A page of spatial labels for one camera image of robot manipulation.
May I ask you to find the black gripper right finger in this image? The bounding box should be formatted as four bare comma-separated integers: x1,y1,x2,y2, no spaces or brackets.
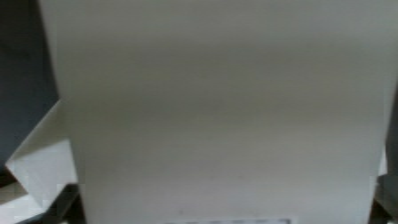
368,175,398,224

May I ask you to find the white U-shaped obstacle wall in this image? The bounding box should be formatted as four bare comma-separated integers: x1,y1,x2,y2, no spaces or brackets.
0,182,45,224

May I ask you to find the white cabinet top with knob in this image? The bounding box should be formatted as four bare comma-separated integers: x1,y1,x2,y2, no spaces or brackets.
40,0,398,224

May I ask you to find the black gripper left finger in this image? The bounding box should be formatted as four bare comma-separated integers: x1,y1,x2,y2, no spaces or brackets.
29,184,88,224

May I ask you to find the white cabinet body box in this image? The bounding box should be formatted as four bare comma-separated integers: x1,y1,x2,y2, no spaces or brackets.
6,103,77,209

